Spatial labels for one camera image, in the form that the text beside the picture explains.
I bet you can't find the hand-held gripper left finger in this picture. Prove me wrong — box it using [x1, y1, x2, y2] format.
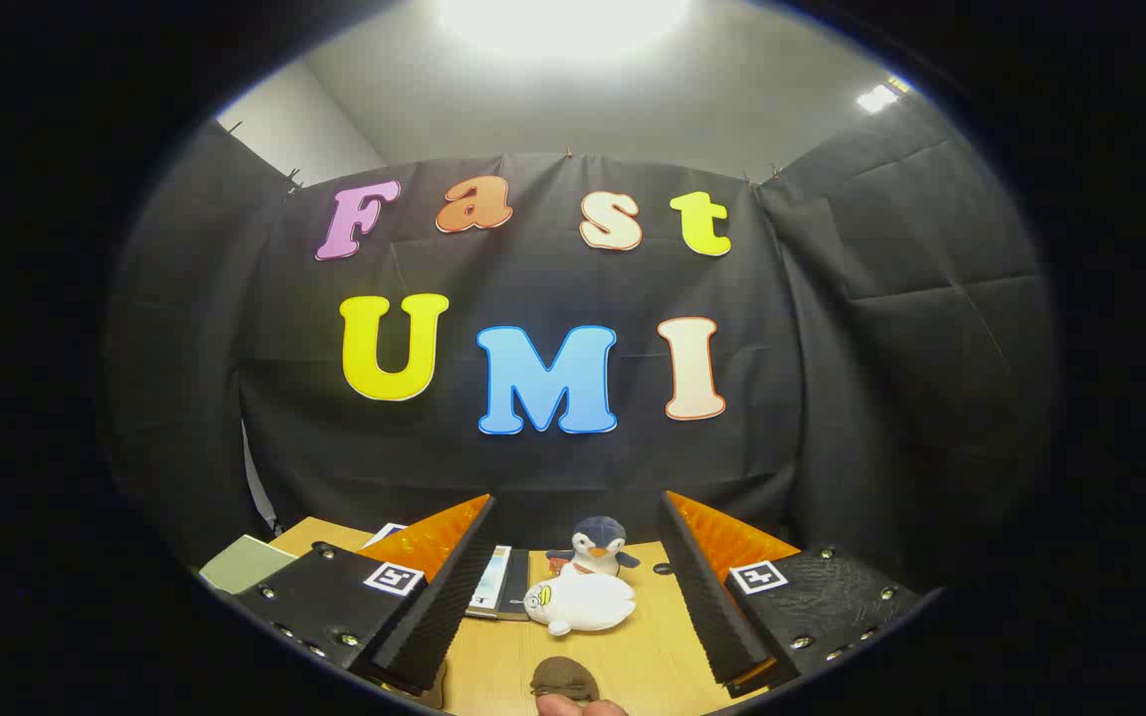
[233, 494, 497, 695]

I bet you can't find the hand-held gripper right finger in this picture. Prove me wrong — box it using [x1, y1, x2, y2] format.
[660, 490, 922, 697]

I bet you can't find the beige fabric storage box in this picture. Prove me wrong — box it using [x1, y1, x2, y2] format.
[200, 535, 297, 596]

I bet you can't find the white book with pale cover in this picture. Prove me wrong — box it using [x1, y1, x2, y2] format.
[469, 545, 512, 618]

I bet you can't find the dark grey book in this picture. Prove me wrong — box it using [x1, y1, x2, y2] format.
[498, 549, 531, 623]

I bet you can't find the navy penguin plush toy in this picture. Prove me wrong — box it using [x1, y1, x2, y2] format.
[546, 515, 641, 578]

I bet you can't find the white seal plush toy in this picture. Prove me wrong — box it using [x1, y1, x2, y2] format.
[523, 562, 637, 637]

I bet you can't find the small ceiling light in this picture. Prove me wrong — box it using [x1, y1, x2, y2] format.
[857, 80, 907, 113]

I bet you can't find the large ceiling light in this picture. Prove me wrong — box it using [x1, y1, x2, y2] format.
[434, 0, 693, 53]

